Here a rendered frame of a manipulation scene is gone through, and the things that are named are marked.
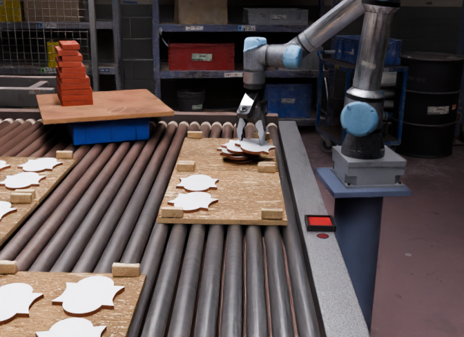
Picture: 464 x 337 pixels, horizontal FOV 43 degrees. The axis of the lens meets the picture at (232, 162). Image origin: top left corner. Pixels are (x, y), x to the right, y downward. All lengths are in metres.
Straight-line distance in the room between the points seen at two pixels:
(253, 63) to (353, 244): 0.73
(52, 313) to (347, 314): 0.58
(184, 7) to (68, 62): 3.54
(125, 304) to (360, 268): 1.18
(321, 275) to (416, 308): 1.80
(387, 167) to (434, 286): 1.41
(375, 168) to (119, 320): 1.16
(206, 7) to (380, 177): 4.15
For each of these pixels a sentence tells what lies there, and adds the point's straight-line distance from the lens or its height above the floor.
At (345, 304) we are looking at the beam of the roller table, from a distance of 1.27.
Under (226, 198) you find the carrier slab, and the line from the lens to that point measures 1.72.
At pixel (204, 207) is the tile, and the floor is 0.95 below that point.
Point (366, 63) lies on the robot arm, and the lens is 1.89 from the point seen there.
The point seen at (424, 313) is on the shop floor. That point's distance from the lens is 3.11.
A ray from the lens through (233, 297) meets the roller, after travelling 1.25.
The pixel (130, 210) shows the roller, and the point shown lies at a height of 0.92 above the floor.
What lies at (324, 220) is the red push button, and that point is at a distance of 1.62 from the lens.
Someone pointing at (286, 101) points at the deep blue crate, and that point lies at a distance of 6.16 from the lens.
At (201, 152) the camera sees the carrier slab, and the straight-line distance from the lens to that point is 2.16.
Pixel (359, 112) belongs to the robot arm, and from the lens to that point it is 1.89.
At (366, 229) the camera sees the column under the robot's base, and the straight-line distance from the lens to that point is 2.15.
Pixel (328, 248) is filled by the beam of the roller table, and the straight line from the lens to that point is 1.50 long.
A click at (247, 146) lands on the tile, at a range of 2.01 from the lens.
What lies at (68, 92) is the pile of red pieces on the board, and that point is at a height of 1.10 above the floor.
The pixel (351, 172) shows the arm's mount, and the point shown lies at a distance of 2.03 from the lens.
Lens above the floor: 1.56
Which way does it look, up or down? 18 degrees down
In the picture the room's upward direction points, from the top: 1 degrees clockwise
